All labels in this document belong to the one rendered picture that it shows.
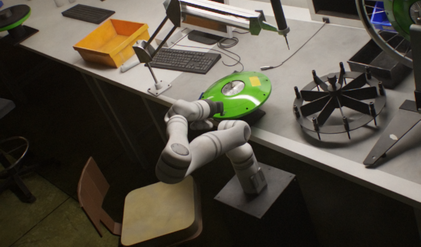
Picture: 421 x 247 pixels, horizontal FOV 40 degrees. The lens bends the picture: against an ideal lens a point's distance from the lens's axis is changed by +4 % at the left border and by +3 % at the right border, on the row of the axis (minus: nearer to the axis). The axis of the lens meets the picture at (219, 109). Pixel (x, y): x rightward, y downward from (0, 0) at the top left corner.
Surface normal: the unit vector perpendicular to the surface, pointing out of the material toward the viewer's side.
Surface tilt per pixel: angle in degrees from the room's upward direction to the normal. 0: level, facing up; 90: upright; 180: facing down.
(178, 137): 39
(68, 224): 0
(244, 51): 0
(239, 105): 21
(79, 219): 0
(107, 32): 86
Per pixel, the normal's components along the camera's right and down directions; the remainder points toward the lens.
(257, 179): 0.72, 0.20
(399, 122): -0.50, -0.54
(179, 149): 0.39, -0.83
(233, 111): -0.30, -0.45
